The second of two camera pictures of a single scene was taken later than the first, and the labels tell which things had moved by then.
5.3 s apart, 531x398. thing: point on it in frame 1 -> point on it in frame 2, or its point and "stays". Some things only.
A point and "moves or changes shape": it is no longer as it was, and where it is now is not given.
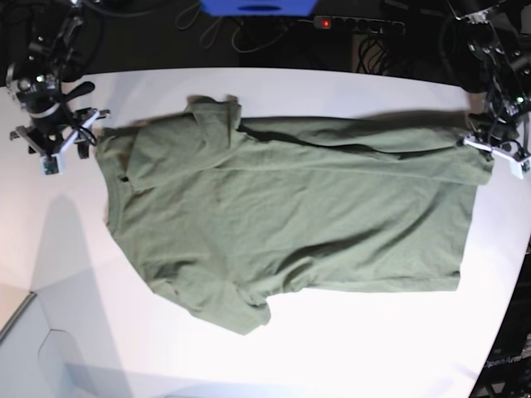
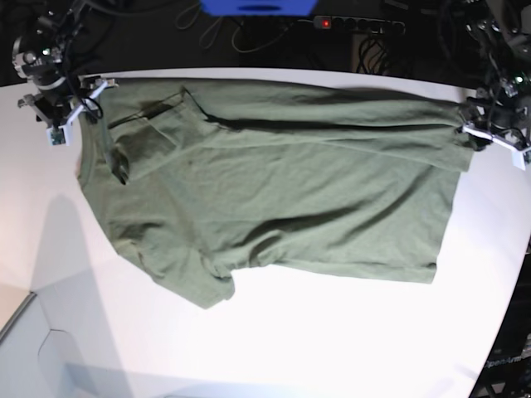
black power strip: (358, 24) stays
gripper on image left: (49, 135) -> (60, 103)
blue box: (259, 7) stays
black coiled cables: (374, 57) stays
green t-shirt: (228, 214) moves or changes shape
